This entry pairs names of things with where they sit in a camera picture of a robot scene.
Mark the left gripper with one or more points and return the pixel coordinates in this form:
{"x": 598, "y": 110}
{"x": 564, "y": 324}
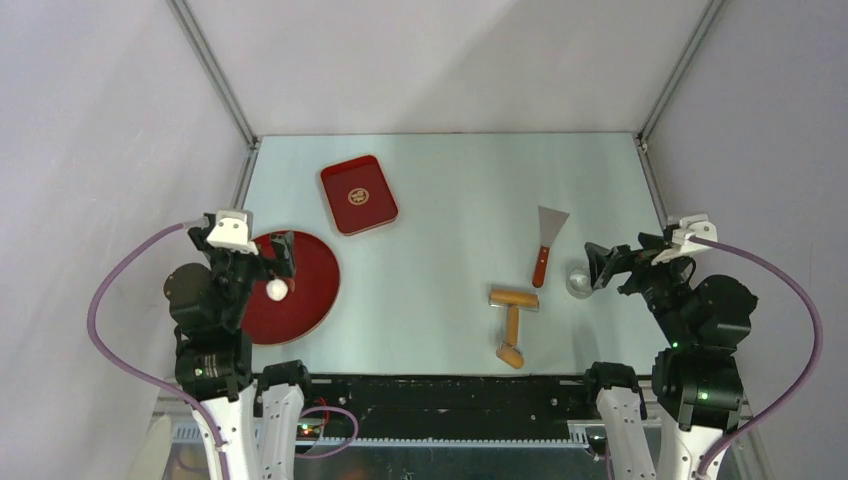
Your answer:
{"x": 281, "y": 263}

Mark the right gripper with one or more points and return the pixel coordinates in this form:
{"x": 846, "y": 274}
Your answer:
{"x": 603, "y": 261}

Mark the round red plate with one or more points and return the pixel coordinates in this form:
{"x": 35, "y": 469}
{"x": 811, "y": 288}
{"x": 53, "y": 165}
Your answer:
{"x": 312, "y": 293}

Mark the wooden dough roller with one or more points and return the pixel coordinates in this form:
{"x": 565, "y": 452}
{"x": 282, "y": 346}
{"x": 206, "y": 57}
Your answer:
{"x": 514, "y": 302}

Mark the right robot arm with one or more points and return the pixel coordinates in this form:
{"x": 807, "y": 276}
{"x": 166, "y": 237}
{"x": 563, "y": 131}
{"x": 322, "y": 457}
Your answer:
{"x": 695, "y": 380}

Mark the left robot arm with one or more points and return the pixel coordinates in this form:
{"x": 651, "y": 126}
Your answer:
{"x": 247, "y": 420}

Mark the white dough ball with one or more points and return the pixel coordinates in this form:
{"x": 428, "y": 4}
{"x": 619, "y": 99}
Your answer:
{"x": 277, "y": 289}

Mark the small metal cup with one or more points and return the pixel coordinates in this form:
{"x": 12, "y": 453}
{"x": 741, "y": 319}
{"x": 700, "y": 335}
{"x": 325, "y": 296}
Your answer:
{"x": 579, "y": 283}

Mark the rectangular red tray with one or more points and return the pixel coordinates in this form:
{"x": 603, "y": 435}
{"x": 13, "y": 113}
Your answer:
{"x": 359, "y": 195}

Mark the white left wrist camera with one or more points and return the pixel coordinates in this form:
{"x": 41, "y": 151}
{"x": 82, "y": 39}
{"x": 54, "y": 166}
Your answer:
{"x": 231, "y": 230}

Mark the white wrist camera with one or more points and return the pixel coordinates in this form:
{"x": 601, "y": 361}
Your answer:
{"x": 231, "y": 230}
{"x": 681, "y": 242}

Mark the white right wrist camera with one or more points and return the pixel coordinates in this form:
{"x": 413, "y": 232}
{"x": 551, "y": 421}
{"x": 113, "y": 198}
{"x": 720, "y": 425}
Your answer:
{"x": 681, "y": 242}

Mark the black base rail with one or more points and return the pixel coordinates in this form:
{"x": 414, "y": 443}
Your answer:
{"x": 454, "y": 409}

